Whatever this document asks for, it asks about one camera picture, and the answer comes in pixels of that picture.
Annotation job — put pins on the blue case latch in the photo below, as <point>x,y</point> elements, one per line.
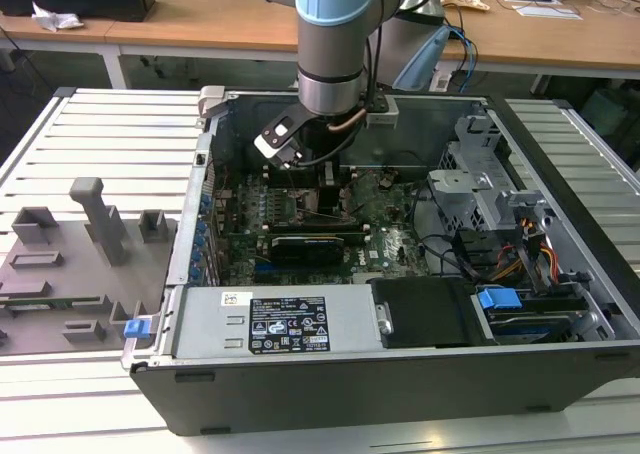
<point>136,328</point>

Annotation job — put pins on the green RAM stick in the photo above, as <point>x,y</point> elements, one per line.
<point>50,302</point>

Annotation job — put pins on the wooden desk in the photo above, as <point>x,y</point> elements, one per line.
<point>200,19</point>

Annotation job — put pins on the black open PC case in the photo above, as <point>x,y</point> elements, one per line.
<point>350,394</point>

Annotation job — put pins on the black RAM slot bank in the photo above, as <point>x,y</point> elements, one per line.
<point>300,231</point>
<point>280,178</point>

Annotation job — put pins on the metal drive cage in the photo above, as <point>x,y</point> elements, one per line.
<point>460,189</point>

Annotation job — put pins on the CPU socket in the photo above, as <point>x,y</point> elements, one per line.
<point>307,204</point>

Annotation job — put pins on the black plastic shroud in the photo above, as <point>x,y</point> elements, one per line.
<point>425,314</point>

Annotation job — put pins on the pale blue teach pendant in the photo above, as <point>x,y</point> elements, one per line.
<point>425,56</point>

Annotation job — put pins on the hard disk in blue carrier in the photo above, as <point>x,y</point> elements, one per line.
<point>500,304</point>

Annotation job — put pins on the grey power supply unit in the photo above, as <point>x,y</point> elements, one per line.
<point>210,319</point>

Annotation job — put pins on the white papers on desk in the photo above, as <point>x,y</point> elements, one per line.
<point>545,6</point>

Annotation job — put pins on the crumpled white paper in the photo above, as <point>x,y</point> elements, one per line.
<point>57,18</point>

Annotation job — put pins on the green motherboard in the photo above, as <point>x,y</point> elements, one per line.
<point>390,244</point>

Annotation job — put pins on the black graphics card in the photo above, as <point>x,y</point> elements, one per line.
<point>307,249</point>

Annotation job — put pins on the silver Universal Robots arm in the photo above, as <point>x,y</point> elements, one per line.
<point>330,49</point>

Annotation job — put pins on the blue slot clip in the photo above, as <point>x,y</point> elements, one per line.
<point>195,271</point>
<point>202,232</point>
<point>199,247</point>
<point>205,204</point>

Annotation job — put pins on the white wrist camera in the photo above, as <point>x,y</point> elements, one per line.
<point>277,139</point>

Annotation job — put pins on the grey parts rack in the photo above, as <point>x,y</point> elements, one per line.
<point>55,284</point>

